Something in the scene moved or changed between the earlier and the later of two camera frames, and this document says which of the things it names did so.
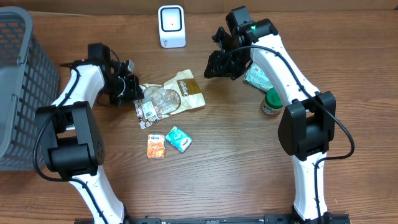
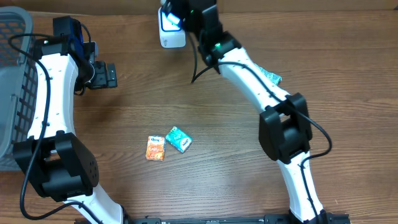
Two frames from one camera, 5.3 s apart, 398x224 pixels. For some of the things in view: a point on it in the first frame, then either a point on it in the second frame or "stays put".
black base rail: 272,218 stays put
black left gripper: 133,91 -> 102,79
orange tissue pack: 156,146 stays put
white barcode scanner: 172,26 stays put
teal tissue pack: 178,140 stays put
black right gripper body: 239,61 -> 188,25
